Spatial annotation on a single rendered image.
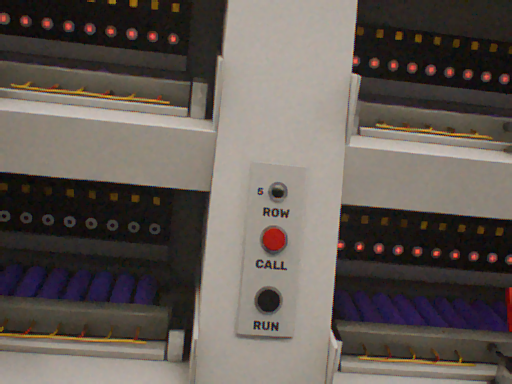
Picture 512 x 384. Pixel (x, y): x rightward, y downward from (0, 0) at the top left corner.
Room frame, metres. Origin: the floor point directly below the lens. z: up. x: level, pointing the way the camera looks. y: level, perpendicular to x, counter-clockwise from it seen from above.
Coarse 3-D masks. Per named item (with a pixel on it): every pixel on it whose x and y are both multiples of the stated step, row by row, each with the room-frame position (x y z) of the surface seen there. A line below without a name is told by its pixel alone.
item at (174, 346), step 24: (0, 240) 0.56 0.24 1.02; (24, 240) 0.56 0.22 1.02; (48, 240) 0.56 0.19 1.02; (72, 240) 0.57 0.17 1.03; (96, 240) 0.57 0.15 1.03; (120, 240) 0.57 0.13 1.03; (192, 288) 0.58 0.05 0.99; (192, 312) 0.53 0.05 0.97; (0, 336) 0.46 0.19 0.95; (72, 336) 0.47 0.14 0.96; (96, 336) 0.48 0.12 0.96; (168, 336) 0.49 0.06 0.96; (192, 336) 0.45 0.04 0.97; (0, 360) 0.43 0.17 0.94; (24, 360) 0.43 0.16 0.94; (48, 360) 0.44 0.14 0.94; (72, 360) 0.44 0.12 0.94; (96, 360) 0.44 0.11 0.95; (120, 360) 0.45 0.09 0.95; (144, 360) 0.45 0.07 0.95; (168, 360) 0.45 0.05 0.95; (192, 360) 0.40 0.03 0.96
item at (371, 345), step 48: (384, 240) 0.60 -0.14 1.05; (432, 240) 0.60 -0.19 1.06; (480, 240) 0.60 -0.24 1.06; (336, 288) 0.58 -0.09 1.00; (384, 288) 0.58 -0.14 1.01; (432, 288) 0.59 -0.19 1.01; (480, 288) 0.61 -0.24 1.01; (336, 336) 0.47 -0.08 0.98; (384, 336) 0.49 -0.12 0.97; (432, 336) 0.50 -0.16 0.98; (480, 336) 0.50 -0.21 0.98
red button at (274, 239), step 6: (264, 234) 0.41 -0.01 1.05; (270, 234) 0.41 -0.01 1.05; (276, 234) 0.41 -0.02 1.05; (282, 234) 0.41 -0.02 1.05; (264, 240) 0.41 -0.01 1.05; (270, 240) 0.41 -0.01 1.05; (276, 240) 0.41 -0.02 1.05; (282, 240) 0.41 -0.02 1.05; (270, 246) 0.41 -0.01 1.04; (276, 246) 0.41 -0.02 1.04; (282, 246) 0.41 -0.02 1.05
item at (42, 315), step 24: (0, 312) 0.46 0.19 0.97; (24, 312) 0.46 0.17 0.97; (48, 312) 0.46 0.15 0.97; (72, 312) 0.47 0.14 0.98; (96, 312) 0.47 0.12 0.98; (120, 312) 0.47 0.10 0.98; (144, 312) 0.47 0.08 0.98; (168, 312) 0.48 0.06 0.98; (24, 336) 0.45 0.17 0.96; (48, 336) 0.45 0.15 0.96; (120, 336) 0.48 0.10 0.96; (144, 336) 0.48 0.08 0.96
